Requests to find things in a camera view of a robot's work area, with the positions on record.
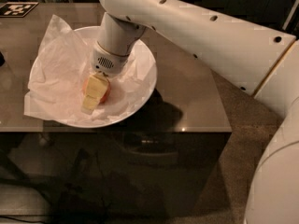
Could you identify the dark glass top table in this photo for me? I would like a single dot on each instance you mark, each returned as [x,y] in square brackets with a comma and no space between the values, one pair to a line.
[161,162]

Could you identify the small dark object at left edge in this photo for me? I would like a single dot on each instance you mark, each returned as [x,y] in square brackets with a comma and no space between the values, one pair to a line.
[2,59]

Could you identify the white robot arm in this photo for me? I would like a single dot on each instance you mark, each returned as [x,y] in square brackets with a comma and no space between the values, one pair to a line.
[262,61]

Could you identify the yellow foam padded gripper finger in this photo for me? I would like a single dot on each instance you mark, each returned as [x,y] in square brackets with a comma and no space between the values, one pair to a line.
[89,104]

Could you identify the white paper sheet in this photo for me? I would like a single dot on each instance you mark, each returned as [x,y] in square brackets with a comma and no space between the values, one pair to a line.
[56,78]

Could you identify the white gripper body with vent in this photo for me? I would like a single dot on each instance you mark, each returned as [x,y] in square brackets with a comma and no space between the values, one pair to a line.
[107,62]

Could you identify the black white fiducial marker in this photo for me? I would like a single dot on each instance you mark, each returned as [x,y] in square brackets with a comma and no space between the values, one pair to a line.
[16,9]

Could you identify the white round bowl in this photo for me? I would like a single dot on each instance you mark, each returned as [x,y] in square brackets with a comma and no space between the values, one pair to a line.
[146,75]

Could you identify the red orange apple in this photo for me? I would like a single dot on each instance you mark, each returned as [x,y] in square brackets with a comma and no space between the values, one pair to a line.
[97,88]

